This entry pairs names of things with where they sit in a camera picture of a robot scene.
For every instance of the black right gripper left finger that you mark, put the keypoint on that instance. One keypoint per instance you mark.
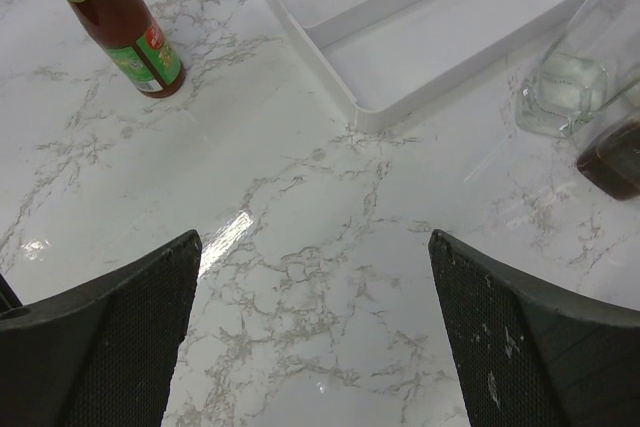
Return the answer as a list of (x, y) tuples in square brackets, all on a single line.
[(104, 352)]

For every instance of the white compartment organizer tray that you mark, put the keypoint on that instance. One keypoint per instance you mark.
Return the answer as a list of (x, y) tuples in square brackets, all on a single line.
[(383, 59)]

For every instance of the green label sauce bottle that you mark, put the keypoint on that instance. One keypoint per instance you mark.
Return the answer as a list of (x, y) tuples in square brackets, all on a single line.
[(131, 37)]

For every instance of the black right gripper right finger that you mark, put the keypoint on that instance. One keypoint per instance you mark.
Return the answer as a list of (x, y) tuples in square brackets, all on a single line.
[(530, 353)]

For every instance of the square dark sauce bottle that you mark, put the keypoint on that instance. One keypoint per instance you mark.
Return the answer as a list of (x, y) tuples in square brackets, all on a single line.
[(609, 156)]

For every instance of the square clear glass bottle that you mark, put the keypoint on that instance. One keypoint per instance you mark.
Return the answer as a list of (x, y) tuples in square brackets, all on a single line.
[(595, 59)]

